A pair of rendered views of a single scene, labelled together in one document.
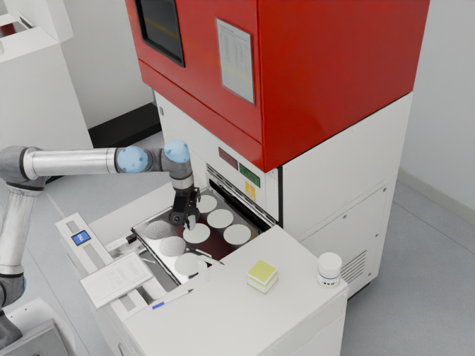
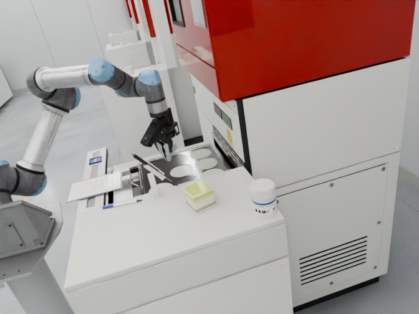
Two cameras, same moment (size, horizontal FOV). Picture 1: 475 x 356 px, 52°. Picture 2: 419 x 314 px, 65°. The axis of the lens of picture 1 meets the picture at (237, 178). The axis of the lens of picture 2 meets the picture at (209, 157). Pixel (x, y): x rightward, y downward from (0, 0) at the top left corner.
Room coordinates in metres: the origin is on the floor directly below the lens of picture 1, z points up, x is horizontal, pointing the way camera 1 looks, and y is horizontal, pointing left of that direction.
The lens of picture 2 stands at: (0.18, -0.46, 1.58)
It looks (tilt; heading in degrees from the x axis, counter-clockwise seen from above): 27 degrees down; 24
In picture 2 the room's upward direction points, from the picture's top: 11 degrees counter-clockwise
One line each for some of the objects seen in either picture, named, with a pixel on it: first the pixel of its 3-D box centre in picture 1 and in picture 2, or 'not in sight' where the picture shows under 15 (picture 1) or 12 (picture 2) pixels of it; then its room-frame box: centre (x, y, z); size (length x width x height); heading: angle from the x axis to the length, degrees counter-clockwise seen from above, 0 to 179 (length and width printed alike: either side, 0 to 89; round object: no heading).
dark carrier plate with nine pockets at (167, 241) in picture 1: (196, 232); (182, 171); (1.27, 0.17, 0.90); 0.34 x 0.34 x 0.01; 34
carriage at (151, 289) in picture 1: (138, 277); (123, 196); (1.10, 0.38, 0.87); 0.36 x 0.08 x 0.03; 34
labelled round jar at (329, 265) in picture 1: (329, 270); (264, 198); (0.95, -0.26, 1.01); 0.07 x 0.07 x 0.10
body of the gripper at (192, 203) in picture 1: (186, 194); (163, 124); (1.22, 0.18, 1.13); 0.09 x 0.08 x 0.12; 166
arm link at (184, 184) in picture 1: (181, 178); (156, 106); (1.22, 0.18, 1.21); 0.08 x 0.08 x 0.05
